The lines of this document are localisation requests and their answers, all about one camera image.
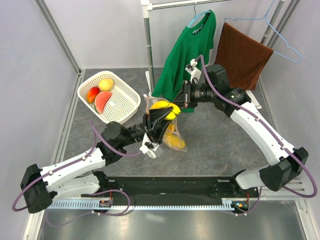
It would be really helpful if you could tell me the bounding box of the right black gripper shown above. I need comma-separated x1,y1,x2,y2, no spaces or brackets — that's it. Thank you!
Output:
169,79,217,109

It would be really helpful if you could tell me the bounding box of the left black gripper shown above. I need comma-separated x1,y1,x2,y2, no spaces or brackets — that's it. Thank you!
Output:
120,106,177,147

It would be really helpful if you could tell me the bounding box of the orange peach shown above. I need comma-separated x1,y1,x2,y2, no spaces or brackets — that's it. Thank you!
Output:
166,123,175,133

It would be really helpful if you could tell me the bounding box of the yellow banana bunch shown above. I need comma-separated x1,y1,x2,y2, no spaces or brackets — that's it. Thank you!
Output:
149,100,182,121

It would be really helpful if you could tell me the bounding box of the yellow mango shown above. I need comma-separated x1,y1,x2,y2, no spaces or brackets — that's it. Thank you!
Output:
163,133,186,151

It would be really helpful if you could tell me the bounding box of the clear zip top bag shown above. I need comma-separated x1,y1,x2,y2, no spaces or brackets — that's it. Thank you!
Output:
143,94,188,152

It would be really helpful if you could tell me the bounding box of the watermelon slice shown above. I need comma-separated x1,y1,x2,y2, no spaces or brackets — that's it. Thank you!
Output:
94,91,113,114

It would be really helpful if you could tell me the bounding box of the pale yellow pear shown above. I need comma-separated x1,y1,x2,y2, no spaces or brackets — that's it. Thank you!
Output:
98,78,114,91

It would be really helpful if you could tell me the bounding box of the red mango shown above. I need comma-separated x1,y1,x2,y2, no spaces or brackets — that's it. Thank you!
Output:
86,86,101,104

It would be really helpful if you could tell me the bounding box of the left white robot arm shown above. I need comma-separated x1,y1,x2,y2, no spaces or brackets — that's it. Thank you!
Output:
12,103,181,214

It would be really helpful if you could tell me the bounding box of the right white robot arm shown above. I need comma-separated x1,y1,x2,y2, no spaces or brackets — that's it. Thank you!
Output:
173,64,309,197

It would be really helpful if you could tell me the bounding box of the white perforated plastic basket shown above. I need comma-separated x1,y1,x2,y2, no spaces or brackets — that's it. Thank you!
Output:
77,70,141,124

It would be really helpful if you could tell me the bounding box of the green t-shirt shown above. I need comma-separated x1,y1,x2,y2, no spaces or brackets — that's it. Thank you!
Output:
151,10,217,102

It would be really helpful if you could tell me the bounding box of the brown towel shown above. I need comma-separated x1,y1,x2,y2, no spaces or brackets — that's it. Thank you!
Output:
215,22,274,91

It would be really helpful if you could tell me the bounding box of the teal shirt hanger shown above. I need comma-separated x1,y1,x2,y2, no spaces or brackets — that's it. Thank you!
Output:
187,1,211,28

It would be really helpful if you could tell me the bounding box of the white clothes rack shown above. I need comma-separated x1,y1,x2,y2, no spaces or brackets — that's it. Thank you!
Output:
140,0,285,94

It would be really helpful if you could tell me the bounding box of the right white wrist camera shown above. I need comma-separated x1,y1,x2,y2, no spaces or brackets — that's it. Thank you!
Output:
185,59,202,84

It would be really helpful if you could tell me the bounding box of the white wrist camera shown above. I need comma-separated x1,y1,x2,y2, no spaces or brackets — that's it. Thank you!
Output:
185,59,202,84
139,133,163,159

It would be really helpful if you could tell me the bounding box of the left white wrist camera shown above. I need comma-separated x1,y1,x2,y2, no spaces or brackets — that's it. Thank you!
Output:
139,133,163,159

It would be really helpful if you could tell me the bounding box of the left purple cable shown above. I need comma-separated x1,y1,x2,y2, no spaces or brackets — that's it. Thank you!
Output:
11,120,145,213

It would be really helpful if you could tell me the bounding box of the purple cable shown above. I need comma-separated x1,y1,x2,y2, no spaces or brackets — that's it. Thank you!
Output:
11,120,145,213
196,54,317,200

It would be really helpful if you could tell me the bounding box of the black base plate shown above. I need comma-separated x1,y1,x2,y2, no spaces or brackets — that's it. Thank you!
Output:
94,171,259,207

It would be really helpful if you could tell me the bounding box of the white slotted cable duct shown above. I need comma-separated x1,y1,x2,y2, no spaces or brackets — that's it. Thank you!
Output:
48,199,249,211

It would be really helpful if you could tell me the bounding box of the light blue wire hanger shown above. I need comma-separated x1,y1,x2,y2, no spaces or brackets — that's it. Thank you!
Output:
224,0,303,64

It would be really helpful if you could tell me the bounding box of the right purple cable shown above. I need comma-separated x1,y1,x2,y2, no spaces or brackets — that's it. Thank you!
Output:
196,54,317,200

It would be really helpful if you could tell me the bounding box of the left aluminium frame post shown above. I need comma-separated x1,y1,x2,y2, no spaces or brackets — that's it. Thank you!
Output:
34,0,82,75

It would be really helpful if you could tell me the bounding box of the aluminium frame post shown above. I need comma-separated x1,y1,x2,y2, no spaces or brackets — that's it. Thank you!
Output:
267,0,301,48
34,0,82,75

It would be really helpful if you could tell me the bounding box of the right aluminium frame post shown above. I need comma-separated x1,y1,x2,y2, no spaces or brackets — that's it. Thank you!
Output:
267,0,301,48

